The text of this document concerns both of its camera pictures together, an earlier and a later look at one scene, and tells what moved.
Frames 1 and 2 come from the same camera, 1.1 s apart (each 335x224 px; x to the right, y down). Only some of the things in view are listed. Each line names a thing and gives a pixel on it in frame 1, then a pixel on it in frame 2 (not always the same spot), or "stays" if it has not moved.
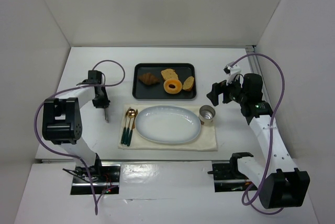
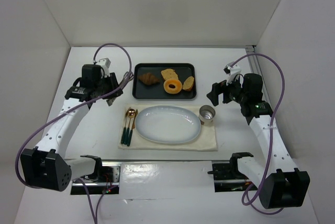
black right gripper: x=223 y=92 stays
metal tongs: x=106 y=115 → x=110 y=101
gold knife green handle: x=133 y=125 stays
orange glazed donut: x=172 y=86 stays
